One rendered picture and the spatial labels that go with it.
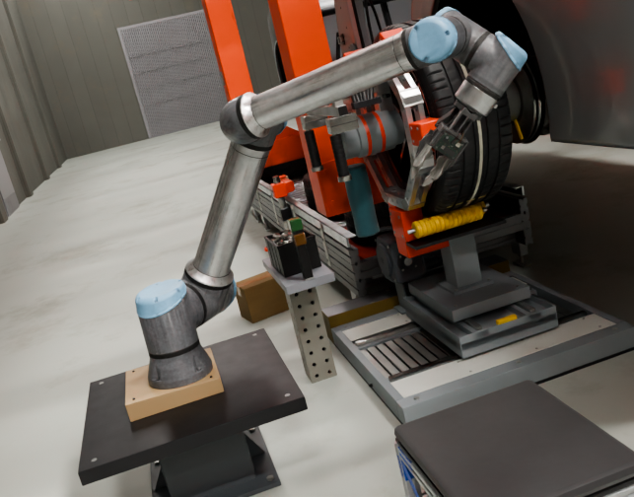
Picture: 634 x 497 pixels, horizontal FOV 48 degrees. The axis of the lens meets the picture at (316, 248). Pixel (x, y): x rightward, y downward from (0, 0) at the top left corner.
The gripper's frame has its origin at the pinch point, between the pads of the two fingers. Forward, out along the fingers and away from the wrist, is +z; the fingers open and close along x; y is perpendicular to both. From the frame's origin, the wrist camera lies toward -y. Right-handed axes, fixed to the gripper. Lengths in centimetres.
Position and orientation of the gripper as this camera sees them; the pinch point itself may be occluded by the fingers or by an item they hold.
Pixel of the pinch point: (420, 177)
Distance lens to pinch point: 173.5
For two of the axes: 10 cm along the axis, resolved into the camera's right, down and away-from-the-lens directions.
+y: -1.0, 3.3, -9.4
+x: 8.5, 5.2, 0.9
